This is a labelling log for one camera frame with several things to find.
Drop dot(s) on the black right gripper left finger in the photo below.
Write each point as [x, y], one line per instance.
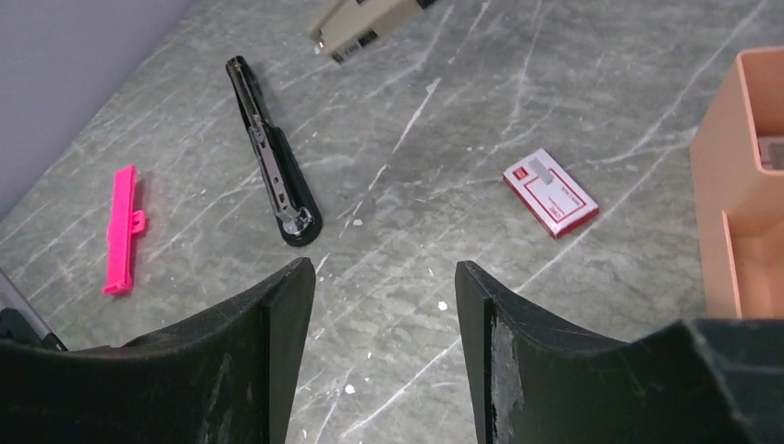
[227, 374]

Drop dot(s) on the orange file organizer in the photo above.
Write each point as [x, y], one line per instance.
[738, 202]

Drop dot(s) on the red white staple box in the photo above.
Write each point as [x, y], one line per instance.
[548, 191]

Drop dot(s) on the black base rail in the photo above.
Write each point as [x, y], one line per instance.
[21, 323]

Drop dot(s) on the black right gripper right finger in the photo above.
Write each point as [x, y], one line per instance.
[537, 378]

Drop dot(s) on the black stapler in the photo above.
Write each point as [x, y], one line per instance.
[298, 217]

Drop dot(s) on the pink plastic clip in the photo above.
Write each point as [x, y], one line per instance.
[125, 222]

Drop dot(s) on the beige stapler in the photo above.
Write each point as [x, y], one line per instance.
[347, 27]

